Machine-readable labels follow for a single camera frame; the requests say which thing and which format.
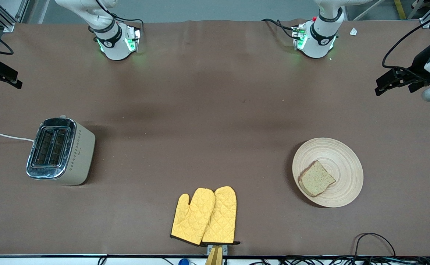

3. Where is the wooden stick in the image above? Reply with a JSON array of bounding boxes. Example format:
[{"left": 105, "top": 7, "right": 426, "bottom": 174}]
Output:
[{"left": 205, "top": 245, "right": 223, "bottom": 265}]

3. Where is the round light wooden plate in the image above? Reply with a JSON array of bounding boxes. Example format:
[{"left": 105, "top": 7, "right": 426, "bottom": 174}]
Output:
[{"left": 292, "top": 137, "right": 364, "bottom": 208}]

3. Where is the white toaster power cord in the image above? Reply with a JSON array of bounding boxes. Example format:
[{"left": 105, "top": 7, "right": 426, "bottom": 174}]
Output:
[{"left": 0, "top": 132, "right": 35, "bottom": 142}]

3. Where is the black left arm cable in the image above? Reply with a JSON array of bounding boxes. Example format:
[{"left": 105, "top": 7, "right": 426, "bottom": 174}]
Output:
[{"left": 382, "top": 18, "right": 430, "bottom": 70}]

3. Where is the black looped table-edge cable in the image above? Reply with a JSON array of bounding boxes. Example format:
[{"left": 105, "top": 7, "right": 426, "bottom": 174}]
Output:
[{"left": 354, "top": 232, "right": 397, "bottom": 258}]

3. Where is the brown bread slice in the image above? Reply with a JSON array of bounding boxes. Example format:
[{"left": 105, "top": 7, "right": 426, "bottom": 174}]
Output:
[{"left": 298, "top": 160, "right": 337, "bottom": 198}]

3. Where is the yellow quilted oven mitt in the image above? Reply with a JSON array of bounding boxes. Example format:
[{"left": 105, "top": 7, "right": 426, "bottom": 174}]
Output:
[
  {"left": 170, "top": 188, "right": 216, "bottom": 246},
  {"left": 202, "top": 186, "right": 241, "bottom": 245}
]

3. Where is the beige chrome two-slot toaster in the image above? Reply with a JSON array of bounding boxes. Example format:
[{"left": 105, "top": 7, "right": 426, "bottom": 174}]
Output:
[{"left": 26, "top": 117, "right": 96, "bottom": 186}]

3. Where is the black left base cable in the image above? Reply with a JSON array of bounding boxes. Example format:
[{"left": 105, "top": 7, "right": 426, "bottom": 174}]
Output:
[{"left": 261, "top": 18, "right": 297, "bottom": 39}]

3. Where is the small metal bracket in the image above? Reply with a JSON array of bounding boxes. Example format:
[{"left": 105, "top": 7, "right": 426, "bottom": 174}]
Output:
[{"left": 207, "top": 244, "right": 228, "bottom": 256}]

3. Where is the black right base cable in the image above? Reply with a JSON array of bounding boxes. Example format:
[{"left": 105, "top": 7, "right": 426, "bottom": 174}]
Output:
[{"left": 95, "top": 0, "right": 144, "bottom": 32}]

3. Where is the black base cable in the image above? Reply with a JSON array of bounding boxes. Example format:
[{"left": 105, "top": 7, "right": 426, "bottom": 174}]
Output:
[
  {"left": 261, "top": 18, "right": 297, "bottom": 39},
  {"left": 95, "top": 0, "right": 144, "bottom": 32}
]

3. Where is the black cable bundle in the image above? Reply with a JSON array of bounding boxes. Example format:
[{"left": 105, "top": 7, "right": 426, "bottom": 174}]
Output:
[{"left": 222, "top": 255, "right": 430, "bottom": 265}]

